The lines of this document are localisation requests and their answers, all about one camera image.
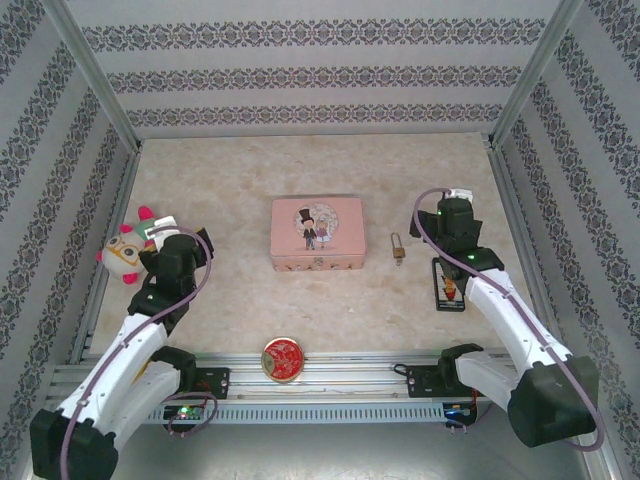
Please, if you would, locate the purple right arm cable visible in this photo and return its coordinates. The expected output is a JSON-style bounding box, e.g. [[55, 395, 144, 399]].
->
[[412, 186, 606, 454]]

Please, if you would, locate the aluminium frame post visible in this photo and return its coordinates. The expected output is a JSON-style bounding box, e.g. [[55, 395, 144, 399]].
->
[[42, 0, 141, 151], [492, 0, 584, 149]]

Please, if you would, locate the pink tin box with couple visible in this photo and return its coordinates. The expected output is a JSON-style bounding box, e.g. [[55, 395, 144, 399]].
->
[[269, 196, 366, 274]]

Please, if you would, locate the aluminium mounting rail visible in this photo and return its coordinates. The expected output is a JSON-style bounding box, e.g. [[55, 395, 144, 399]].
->
[[47, 352, 594, 401]]

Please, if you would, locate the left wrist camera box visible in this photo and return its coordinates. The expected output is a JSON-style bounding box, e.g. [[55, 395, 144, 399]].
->
[[144, 215, 179, 246]]

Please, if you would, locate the plush toy with glasses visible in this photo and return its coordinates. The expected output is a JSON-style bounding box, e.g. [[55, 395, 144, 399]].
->
[[96, 205, 166, 286]]

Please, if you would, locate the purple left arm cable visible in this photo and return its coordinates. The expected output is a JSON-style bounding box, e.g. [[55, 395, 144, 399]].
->
[[59, 225, 220, 480]]

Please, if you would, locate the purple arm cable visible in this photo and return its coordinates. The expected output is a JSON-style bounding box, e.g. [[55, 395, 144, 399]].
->
[[412, 186, 606, 454], [59, 225, 220, 480]]

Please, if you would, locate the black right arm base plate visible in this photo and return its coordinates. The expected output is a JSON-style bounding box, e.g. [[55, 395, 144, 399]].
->
[[405, 363, 481, 400]]

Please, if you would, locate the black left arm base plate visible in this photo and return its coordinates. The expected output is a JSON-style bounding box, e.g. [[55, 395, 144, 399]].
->
[[169, 367, 231, 401]]

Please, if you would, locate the aluminium side rail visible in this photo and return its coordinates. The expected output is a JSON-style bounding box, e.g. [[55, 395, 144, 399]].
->
[[487, 142, 571, 361], [68, 142, 144, 364]]

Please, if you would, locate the slotted grey cable duct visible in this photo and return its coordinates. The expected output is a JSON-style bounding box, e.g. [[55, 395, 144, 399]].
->
[[149, 403, 446, 425]]

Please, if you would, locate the round red tin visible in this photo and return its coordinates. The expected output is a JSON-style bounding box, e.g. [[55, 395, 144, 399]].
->
[[259, 337, 305, 385]]

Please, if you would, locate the grey metal sheet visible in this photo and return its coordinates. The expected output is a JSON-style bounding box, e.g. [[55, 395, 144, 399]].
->
[[47, 399, 609, 480]]

